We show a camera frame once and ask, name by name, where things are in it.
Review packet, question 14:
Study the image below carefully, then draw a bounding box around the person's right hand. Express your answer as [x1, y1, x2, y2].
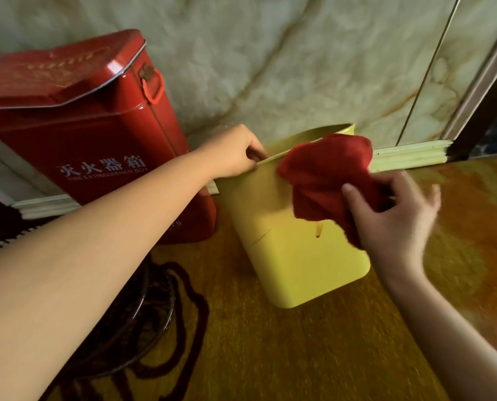
[342, 170, 442, 285]

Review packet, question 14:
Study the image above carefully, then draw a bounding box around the person's left hand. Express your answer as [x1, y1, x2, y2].
[198, 124, 269, 181]

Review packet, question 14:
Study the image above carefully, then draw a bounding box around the red cleaning cloth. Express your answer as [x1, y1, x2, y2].
[277, 133, 394, 250]

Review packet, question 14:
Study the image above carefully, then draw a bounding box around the yellow plastic waste bin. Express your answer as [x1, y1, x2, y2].
[214, 123, 373, 309]

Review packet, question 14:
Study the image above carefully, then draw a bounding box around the person's left forearm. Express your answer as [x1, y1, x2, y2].
[0, 152, 214, 401]

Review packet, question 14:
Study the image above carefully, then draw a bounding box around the person's right forearm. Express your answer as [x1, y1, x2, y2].
[377, 262, 497, 401]

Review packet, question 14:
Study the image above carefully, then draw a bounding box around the pale green baseboard moulding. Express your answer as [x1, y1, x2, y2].
[10, 139, 455, 220]

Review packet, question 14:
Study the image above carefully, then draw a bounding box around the red metal fire extinguisher box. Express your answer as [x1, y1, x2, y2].
[0, 28, 218, 246]

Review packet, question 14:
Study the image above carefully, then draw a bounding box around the dark wooden door frame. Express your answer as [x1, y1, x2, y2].
[442, 12, 497, 162]

